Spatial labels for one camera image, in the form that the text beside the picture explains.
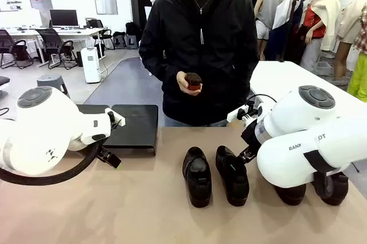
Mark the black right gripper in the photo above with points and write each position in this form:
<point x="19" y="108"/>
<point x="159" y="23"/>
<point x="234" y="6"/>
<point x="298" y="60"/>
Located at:
<point x="250" y="136"/>

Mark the black slip-on ankle shoe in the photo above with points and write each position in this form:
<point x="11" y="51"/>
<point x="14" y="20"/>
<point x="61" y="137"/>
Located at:
<point x="289" y="196"/>
<point x="339" y="189"/>

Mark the brown shoe brush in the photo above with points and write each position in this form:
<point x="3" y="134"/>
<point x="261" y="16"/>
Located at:
<point x="194" y="79"/>

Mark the person's left forearm black sleeve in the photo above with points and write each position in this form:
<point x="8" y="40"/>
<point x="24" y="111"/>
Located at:
<point x="246" y="83"/>

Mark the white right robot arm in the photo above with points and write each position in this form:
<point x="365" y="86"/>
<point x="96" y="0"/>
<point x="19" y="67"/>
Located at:
<point x="301" y="129"/>

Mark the person's right forearm black sleeve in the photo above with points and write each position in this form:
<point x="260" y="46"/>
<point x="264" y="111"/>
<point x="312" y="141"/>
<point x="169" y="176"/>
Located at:
<point x="160" y="69"/>

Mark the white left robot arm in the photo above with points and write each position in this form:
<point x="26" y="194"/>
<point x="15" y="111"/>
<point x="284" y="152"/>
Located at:
<point x="43" y="129"/>

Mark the black metal shoe stand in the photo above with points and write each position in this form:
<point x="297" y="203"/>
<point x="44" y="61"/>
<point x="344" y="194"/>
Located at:
<point x="137" y="129"/>
<point x="91" y="108"/>

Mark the person's right hand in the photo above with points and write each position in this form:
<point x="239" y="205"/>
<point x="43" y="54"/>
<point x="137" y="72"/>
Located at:
<point x="182" y="82"/>

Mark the brown cardboard box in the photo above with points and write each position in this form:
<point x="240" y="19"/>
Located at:
<point x="235" y="124"/>

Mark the white folding table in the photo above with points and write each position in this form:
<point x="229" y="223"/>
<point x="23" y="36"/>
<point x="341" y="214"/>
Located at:
<point x="275" y="78"/>

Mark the white air purifier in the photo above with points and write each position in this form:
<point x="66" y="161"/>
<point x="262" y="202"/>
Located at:
<point x="90" y="66"/>

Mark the large grey plastic stool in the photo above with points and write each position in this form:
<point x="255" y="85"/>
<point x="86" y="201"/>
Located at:
<point x="53" y="79"/>

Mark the person in black jacket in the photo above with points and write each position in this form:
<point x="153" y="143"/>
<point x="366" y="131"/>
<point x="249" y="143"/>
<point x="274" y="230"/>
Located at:
<point x="200" y="55"/>

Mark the grey plastic crate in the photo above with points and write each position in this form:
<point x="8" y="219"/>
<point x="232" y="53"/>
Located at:
<point x="324" y="67"/>

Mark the small grey stool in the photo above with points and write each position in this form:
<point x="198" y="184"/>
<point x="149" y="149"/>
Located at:
<point x="132" y="42"/>
<point x="120" y="42"/>

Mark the grey slippers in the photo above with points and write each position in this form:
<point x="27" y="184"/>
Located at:
<point x="341" y="81"/>

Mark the long white office desk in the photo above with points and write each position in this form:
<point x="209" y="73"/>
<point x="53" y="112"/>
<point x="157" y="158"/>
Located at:
<point x="83" y="31"/>

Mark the black backpack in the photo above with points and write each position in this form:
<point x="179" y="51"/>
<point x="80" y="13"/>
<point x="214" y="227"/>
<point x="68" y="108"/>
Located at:
<point x="132" y="29"/>

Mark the black mesh office chair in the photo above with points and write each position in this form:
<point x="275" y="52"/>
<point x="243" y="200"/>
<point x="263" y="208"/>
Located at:
<point x="3" y="81"/>

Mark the neon yellow trousers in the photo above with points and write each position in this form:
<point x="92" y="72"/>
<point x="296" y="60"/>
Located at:
<point x="359" y="78"/>

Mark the mannequin in white navy garment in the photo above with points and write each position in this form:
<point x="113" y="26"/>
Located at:
<point x="282" y="15"/>

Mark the black computer monitor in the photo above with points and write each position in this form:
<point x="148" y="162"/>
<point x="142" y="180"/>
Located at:
<point x="63" y="17"/>

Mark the mannequin in grey tank top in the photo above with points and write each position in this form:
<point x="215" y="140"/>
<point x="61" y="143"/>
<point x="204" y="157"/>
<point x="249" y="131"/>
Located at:
<point x="268" y="6"/>

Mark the white background robot device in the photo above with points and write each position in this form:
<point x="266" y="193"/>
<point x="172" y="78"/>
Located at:
<point x="154" y="0"/>

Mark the mannequin red top cream jacket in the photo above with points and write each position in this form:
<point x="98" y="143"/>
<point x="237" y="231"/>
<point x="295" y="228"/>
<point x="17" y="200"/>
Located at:
<point x="329" y="12"/>

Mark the grey cabinet with red buttons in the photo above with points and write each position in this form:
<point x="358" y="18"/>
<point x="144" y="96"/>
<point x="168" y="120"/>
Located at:
<point x="43" y="6"/>

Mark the mannequin beige jacket bucket hat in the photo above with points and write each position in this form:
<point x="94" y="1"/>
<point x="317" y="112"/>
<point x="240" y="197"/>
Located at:
<point x="354" y="17"/>

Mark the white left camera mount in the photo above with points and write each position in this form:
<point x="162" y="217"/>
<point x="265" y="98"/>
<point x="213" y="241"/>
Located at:
<point x="120" y="120"/>

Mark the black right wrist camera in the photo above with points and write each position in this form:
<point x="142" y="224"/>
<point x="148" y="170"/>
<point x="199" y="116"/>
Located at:
<point x="249" y="115"/>

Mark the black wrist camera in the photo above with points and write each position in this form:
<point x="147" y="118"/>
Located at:
<point x="249" y="115"/>
<point x="111" y="116"/>

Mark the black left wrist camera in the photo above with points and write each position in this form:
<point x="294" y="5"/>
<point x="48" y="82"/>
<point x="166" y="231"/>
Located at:
<point x="111" y="116"/>

